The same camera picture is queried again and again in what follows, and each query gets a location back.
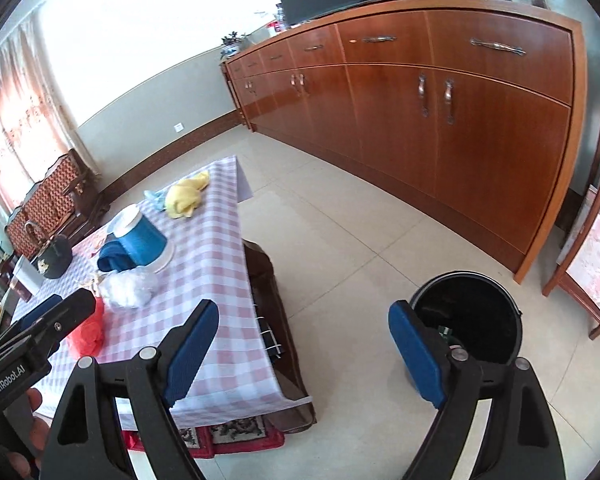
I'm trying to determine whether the light blue face mask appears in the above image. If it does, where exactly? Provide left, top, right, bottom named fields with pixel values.
left=144, top=190, right=166, bottom=211

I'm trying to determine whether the black white checkered cloth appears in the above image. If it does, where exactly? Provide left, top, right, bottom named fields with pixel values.
left=257, top=316, right=284, bottom=362

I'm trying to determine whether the yellow knitted cloth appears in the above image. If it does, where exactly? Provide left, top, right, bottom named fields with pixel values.
left=164, top=171, right=210, bottom=219

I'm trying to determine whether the person left hand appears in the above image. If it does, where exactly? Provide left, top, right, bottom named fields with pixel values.
left=6, top=388, right=50, bottom=479

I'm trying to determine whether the blue paper cup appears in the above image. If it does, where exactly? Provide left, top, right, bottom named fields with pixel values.
left=108, top=204, right=175, bottom=273

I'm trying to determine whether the wooden sofa bench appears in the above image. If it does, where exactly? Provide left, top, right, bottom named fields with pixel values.
left=5, top=148, right=110, bottom=260

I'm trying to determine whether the pink patterned curtain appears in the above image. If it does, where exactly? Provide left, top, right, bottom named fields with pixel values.
left=0, top=15, right=78, bottom=212

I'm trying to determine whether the potted plant blue vase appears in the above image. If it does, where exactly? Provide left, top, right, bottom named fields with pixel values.
left=220, top=32, right=246, bottom=60

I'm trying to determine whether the red plastic bag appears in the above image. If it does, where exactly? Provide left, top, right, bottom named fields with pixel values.
left=68, top=296, right=105, bottom=359

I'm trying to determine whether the black trash bin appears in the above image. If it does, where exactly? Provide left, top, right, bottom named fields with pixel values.
left=410, top=271, right=522, bottom=388

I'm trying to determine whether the wooden sideboard cabinet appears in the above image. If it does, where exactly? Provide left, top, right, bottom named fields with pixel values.
left=221, top=0, right=588, bottom=281

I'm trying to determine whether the white tea tin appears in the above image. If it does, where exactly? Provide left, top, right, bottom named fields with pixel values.
left=14, top=256, right=44, bottom=296

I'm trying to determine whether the red patterned rug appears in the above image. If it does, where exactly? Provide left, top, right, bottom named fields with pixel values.
left=122, top=414, right=286, bottom=460

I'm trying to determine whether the pink checkered tablecloth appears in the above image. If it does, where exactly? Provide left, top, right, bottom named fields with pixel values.
left=10, top=155, right=314, bottom=430

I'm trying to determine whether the clear plastic bag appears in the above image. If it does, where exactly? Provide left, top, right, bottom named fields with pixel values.
left=98, top=266, right=159, bottom=310

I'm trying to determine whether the dark blue cloth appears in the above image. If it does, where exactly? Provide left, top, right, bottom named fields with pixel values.
left=97, top=240, right=137, bottom=273

